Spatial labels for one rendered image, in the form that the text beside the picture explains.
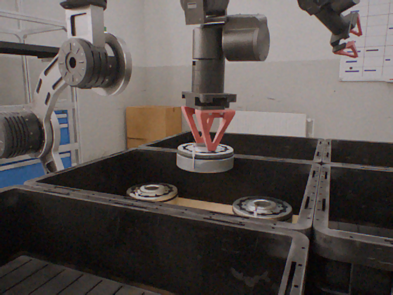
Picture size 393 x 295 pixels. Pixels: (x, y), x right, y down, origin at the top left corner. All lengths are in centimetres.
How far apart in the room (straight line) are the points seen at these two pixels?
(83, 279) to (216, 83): 35
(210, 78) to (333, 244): 32
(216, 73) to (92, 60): 50
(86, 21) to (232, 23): 59
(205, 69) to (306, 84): 305
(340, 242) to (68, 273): 33
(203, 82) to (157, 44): 397
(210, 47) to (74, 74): 55
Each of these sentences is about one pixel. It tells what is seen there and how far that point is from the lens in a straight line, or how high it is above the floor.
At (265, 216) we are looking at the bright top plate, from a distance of 53.
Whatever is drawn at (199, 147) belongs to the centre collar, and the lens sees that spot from 56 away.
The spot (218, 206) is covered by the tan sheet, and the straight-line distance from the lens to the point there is 65.
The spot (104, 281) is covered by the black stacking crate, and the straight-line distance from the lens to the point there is 44.
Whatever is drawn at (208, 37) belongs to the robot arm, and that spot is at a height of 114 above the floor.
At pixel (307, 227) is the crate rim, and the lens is 34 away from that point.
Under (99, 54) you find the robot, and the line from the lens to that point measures 99.
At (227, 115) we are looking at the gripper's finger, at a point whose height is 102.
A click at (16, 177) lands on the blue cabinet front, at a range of 254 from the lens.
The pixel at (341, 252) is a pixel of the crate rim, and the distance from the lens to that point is 34.
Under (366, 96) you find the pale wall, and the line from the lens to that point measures 347.
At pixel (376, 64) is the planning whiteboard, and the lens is 346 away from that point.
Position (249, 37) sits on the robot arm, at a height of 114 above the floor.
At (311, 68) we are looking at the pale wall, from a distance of 355.
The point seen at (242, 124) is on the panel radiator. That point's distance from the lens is 369.
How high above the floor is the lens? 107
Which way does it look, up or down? 11 degrees down
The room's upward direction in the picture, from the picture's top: straight up
